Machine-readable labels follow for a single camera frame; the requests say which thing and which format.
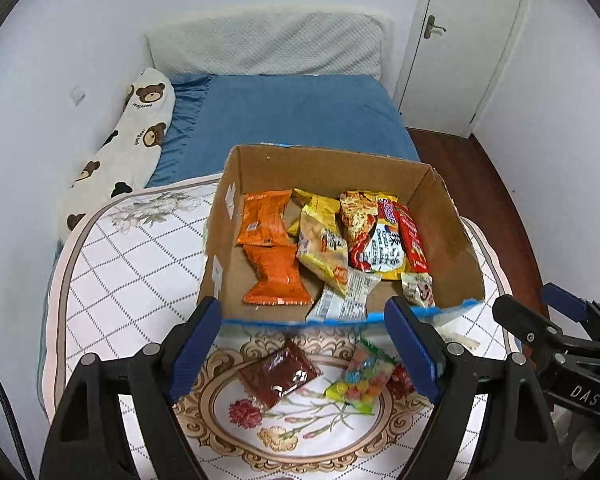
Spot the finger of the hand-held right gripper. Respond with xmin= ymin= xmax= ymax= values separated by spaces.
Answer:
xmin=492 ymin=294 xmax=600 ymax=361
xmin=541 ymin=282 xmax=600 ymax=346

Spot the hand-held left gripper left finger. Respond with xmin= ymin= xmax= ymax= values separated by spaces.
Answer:
xmin=39 ymin=296 xmax=224 ymax=480

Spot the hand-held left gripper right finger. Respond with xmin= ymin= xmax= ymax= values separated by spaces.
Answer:
xmin=384 ymin=296 xmax=563 ymax=480

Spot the small red snack packet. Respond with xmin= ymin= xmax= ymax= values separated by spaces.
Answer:
xmin=386 ymin=362 xmax=415 ymax=401

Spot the white chocolate stick packet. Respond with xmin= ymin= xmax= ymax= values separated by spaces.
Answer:
xmin=401 ymin=272 xmax=436 ymax=308

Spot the colourful candy bag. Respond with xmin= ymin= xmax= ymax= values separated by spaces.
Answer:
xmin=325 ymin=337 xmax=398 ymax=416

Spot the grey white snack packet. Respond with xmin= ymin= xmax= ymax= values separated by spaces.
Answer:
xmin=306 ymin=267 xmax=382 ymax=323

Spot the brown snack packet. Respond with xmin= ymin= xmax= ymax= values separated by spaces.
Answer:
xmin=236 ymin=341 xmax=322 ymax=408

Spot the instant noodle packet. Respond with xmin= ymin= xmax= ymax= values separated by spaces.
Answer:
xmin=339 ymin=190 xmax=407 ymax=281

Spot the long red sausage packet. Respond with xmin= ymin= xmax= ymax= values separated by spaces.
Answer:
xmin=392 ymin=202 xmax=429 ymax=275

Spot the orange snack packet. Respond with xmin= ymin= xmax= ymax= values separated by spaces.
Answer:
xmin=242 ymin=243 xmax=314 ymax=307
xmin=236 ymin=190 xmax=293 ymax=248

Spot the yellow cracker packet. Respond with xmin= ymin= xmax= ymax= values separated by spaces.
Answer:
xmin=296 ymin=205 xmax=353 ymax=297

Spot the plain yellow snack packet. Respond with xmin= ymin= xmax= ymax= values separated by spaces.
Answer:
xmin=287 ymin=187 xmax=342 ymax=238

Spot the printed cardboard box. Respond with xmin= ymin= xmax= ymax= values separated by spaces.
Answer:
xmin=196 ymin=143 xmax=486 ymax=331

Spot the bear print pillow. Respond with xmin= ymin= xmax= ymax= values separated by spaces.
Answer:
xmin=57 ymin=67 xmax=177 ymax=241

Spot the white door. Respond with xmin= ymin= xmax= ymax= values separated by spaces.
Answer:
xmin=392 ymin=0 xmax=533 ymax=138

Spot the grey textured pillow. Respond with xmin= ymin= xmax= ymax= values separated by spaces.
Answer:
xmin=145 ymin=10 xmax=393 ymax=81

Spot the black cable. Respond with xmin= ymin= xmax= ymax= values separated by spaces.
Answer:
xmin=0 ymin=345 xmax=35 ymax=480

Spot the metal door handle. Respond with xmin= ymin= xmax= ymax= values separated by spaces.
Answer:
xmin=423 ymin=15 xmax=447 ymax=40

